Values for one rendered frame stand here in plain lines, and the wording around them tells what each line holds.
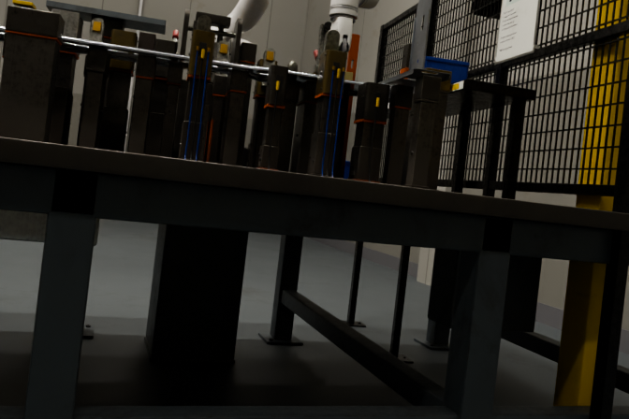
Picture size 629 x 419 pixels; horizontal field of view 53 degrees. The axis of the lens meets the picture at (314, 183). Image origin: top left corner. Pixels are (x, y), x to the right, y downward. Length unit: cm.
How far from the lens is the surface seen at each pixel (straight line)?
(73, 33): 205
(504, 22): 221
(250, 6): 238
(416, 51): 209
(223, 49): 205
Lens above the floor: 68
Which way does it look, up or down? level
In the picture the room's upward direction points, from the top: 7 degrees clockwise
